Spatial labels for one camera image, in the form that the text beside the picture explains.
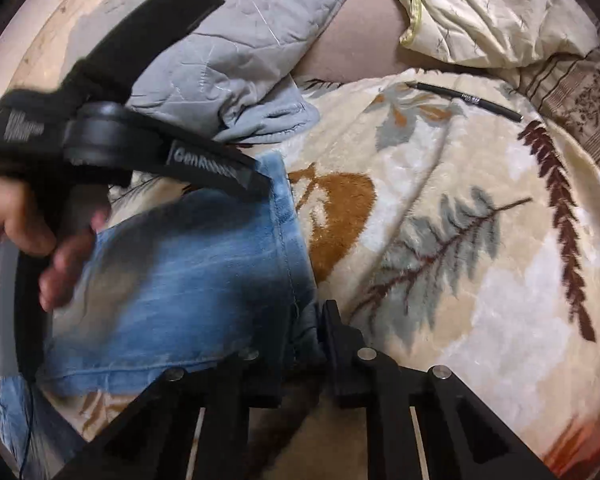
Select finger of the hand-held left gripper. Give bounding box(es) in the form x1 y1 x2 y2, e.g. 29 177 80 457
164 140 273 198
60 0 227 108

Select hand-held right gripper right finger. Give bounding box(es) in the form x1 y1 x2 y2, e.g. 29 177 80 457
319 301 557 480

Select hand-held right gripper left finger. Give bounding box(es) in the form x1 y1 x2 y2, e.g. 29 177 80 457
55 349 287 480

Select blue denim pants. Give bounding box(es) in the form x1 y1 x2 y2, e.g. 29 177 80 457
0 152 331 467

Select person's left hand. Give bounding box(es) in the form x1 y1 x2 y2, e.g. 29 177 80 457
0 170 112 312

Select blue-grey fleece cloth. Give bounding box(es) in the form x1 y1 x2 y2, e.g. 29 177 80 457
212 79 322 147

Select cream wooden headboard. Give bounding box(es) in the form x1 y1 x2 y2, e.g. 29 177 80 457
0 0 186 128

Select grey quilted pillow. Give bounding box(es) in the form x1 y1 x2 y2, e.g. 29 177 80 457
75 0 354 137

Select cream leaf print blanket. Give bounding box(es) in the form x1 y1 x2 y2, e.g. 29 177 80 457
40 72 600 480

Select brown bed sheet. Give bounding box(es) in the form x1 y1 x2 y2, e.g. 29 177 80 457
299 0 481 87

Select black pen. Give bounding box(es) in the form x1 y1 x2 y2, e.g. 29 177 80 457
414 81 525 123

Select cream quilted duvet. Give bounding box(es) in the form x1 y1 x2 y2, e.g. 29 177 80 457
380 0 600 82

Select brown striped patterned pillow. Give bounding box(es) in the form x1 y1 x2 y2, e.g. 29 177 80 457
519 49 600 188

